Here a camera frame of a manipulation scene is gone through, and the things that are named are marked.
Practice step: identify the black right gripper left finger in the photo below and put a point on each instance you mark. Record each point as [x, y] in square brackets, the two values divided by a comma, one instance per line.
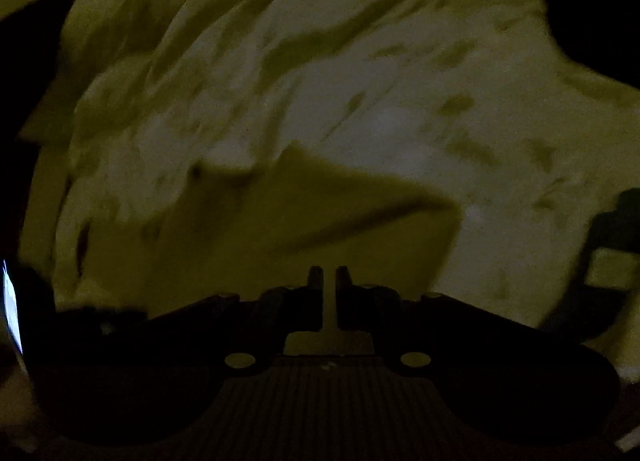
[225, 324]

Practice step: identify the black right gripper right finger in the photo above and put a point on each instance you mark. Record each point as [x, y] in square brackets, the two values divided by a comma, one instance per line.
[437, 324]

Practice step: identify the light floral crumpled duvet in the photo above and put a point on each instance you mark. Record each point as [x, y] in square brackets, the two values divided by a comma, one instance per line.
[469, 97]

